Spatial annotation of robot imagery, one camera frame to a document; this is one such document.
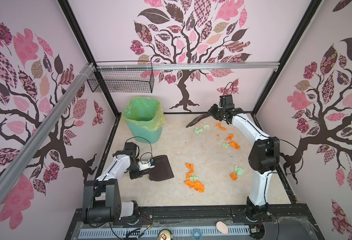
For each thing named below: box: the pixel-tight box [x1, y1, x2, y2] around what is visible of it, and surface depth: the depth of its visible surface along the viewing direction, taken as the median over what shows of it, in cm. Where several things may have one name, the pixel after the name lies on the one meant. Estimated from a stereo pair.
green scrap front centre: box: [189, 174, 199, 182], surface depth 87 cm
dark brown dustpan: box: [142, 155, 175, 182], surface depth 93 cm
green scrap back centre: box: [194, 124, 211, 135], surface depth 112 cm
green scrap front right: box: [234, 165, 246, 176], surface depth 89 cm
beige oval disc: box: [216, 221, 229, 235], surface depth 71 cm
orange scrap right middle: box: [225, 133, 241, 150], surface depth 102 cm
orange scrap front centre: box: [184, 162, 205, 193], surface depth 85 cm
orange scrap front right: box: [229, 172, 238, 181], surface depth 88 cm
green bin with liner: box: [122, 96, 166, 144], surface depth 93 cm
